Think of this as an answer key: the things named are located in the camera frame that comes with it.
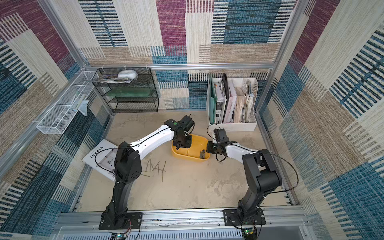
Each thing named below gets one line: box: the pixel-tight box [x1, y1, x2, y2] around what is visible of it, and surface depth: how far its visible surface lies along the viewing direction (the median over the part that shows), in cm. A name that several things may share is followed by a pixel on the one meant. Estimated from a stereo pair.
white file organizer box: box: [206, 77, 259, 132], surface depth 101 cm
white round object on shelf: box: [117, 69, 138, 80], surface depth 91 cm
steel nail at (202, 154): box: [200, 149, 206, 159], surface depth 98 cm
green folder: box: [208, 73, 218, 124], surface depth 93 cm
